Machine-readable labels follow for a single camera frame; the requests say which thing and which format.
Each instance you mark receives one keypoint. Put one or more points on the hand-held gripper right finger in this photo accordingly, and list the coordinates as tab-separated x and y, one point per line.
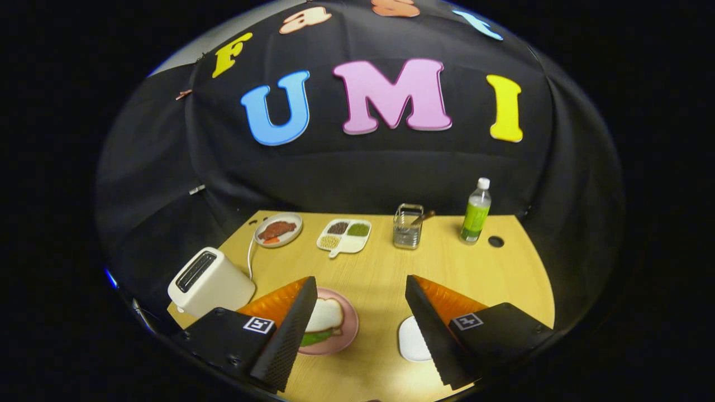
433	340

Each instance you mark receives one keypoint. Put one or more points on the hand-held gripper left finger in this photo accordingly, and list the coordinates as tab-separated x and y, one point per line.
287	340

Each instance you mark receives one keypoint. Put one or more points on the green lettuce leaf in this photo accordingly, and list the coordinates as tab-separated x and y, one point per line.
315	338

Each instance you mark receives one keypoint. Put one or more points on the plain bread slice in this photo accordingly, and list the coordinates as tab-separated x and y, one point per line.
327	315

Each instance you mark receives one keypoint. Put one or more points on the white square plate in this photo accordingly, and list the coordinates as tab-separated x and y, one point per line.
412	340

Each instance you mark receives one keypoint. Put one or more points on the pink round plate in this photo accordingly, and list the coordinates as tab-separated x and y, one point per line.
349	329

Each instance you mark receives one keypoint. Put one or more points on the white toaster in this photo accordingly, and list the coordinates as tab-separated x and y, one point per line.
218	290

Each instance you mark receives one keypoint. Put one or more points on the red meat slices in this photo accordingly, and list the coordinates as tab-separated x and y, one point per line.
277	229

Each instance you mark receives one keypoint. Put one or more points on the white divided bean dish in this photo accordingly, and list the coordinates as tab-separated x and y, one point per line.
349	245

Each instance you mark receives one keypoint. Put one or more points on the beige round plate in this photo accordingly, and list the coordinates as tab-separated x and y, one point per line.
293	220

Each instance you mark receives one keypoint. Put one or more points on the green label drink bottle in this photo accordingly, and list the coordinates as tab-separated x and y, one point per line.
475	220

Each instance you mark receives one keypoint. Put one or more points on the silver backdrop clip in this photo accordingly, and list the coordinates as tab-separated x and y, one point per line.
196	190

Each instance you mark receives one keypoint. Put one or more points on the black backdrop cloth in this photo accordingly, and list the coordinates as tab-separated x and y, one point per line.
363	167

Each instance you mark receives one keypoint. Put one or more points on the copper backdrop clip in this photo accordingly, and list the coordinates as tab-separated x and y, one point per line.
183	94

